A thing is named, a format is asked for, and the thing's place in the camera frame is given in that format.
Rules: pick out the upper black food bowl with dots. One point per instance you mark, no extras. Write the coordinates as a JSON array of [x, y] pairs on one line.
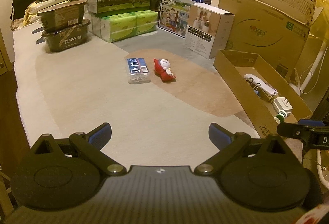
[[61, 16]]

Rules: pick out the green tissue pack right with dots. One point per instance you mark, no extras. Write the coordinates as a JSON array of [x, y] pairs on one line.
[[146, 21]]

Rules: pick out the green white small bottle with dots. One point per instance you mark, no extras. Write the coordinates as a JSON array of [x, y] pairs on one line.
[[280, 116]]

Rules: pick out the white humidifier product box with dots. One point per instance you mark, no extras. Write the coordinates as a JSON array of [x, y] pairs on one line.
[[208, 29]]

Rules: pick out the green tissue pack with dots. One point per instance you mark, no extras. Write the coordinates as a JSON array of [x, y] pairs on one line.
[[115, 27], [146, 21]]

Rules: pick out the white remote control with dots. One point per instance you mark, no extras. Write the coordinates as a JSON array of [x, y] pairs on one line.
[[260, 84]]

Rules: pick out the clear box blue label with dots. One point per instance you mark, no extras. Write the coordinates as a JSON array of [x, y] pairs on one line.
[[137, 70]]

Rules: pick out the white power adapter plug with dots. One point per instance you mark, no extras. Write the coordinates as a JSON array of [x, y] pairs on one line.
[[282, 104]]

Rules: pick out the red Doraemon toy figure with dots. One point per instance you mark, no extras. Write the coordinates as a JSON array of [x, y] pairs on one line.
[[162, 68]]

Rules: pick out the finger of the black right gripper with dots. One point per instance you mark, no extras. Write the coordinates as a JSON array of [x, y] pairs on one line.
[[311, 123], [295, 131]]

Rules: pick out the blue binder clip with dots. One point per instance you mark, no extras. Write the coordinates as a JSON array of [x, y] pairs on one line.
[[255, 86]]

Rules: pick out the lower black food bowl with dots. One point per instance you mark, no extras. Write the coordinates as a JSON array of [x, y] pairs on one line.
[[68, 37]]

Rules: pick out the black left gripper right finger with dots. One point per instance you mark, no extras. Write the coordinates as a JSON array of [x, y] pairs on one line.
[[231, 146]]

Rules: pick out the black food bowl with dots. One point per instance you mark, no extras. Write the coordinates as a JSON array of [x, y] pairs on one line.
[[61, 16], [68, 37]]

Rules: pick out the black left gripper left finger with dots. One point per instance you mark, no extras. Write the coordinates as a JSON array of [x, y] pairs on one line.
[[89, 146]]

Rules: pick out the shallow open cardboard tray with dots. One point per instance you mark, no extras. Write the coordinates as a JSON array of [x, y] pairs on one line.
[[233, 65]]

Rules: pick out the green tissue pack left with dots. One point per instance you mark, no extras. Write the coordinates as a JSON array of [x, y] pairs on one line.
[[115, 27]]

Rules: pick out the large brown cardboard box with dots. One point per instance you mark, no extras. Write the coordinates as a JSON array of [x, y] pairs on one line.
[[277, 30]]

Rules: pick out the white stand pole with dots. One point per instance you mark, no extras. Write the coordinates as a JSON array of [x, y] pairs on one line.
[[317, 63]]

